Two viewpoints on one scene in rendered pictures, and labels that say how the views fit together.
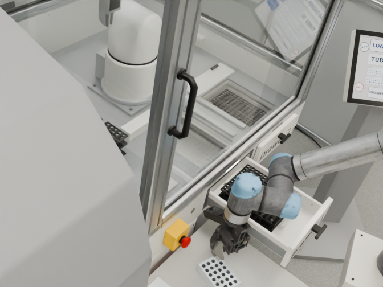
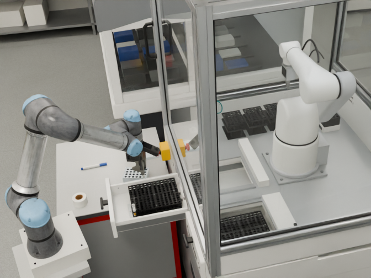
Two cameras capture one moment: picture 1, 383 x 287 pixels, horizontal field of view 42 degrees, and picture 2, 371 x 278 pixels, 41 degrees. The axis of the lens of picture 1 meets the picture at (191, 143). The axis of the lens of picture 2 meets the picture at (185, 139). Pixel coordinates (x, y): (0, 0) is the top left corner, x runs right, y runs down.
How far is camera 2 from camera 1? 289 cm
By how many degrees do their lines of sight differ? 93
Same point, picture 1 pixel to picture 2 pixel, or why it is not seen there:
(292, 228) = (123, 211)
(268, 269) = not seen: hidden behind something
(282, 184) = (118, 128)
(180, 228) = (163, 146)
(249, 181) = (130, 112)
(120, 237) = not seen: outside the picture
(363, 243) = (77, 241)
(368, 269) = (63, 228)
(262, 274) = not seen: hidden behind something
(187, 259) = (158, 172)
